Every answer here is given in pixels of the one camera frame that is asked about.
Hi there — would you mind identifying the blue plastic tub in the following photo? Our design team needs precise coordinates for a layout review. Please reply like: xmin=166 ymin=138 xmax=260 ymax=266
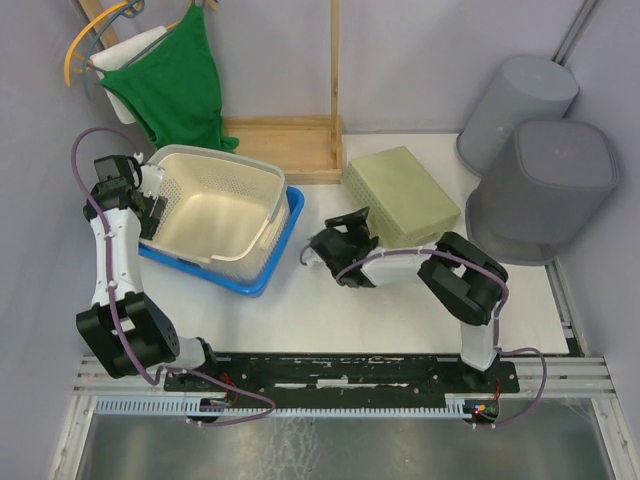
xmin=139 ymin=186 xmax=305 ymax=298

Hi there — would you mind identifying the pale green plastic tray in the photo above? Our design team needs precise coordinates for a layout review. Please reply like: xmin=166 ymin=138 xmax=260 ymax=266
xmin=341 ymin=146 xmax=461 ymax=248

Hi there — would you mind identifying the cream plastic basket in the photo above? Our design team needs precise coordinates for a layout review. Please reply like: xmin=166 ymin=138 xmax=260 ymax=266
xmin=141 ymin=145 xmax=290 ymax=284

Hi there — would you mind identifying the grey slotted laundry basket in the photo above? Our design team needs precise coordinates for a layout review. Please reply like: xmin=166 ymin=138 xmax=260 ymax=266
xmin=465 ymin=118 xmax=619 ymax=266

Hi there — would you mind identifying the grey round plastic bin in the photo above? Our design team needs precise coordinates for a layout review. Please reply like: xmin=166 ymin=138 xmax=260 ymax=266
xmin=456 ymin=55 xmax=579 ymax=177

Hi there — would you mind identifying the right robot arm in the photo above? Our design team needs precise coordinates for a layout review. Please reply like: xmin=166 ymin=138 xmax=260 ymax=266
xmin=300 ymin=207 xmax=509 ymax=391

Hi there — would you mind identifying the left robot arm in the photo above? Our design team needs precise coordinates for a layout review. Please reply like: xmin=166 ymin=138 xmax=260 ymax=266
xmin=76 ymin=155 xmax=221 ymax=390

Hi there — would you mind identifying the green cloth garment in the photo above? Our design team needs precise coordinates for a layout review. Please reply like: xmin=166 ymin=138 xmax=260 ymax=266
xmin=101 ymin=4 xmax=239 ymax=153

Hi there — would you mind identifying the white towel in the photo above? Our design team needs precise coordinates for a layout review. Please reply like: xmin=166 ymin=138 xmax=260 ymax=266
xmin=89 ymin=26 xmax=167 ymax=125

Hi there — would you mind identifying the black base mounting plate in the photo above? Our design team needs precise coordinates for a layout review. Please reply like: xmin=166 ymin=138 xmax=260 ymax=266
xmin=163 ymin=352 xmax=521 ymax=409

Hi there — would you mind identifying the yellow clothes hanger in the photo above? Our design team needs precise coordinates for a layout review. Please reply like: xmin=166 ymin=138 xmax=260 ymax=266
xmin=63 ymin=0 xmax=126 ymax=87

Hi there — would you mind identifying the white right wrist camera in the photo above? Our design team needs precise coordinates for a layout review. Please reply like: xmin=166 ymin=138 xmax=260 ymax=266
xmin=299 ymin=246 xmax=324 ymax=266

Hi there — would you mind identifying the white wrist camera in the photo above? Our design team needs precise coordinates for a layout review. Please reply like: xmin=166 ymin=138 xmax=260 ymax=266
xmin=133 ymin=153 xmax=165 ymax=199
xmin=299 ymin=246 xmax=324 ymax=266

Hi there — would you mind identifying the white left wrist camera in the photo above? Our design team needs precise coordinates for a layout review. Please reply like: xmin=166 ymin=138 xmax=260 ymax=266
xmin=133 ymin=153 xmax=165 ymax=199

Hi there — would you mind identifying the wooden frame tray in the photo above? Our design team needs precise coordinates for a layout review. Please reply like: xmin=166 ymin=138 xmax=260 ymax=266
xmin=225 ymin=115 xmax=343 ymax=185

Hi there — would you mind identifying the wooden slanted post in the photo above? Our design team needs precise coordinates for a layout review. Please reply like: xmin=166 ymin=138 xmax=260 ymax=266
xmin=74 ymin=0 xmax=121 ymax=60

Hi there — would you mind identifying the light blue cable duct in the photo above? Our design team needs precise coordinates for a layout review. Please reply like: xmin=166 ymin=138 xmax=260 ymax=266
xmin=94 ymin=395 xmax=479 ymax=419

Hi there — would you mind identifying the wooden upright post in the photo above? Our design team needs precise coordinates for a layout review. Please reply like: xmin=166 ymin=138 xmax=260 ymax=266
xmin=330 ymin=0 xmax=340 ymax=120

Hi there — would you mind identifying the aluminium frame rail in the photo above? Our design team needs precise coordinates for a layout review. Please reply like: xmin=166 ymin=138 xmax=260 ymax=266
xmin=72 ymin=355 xmax=616 ymax=399

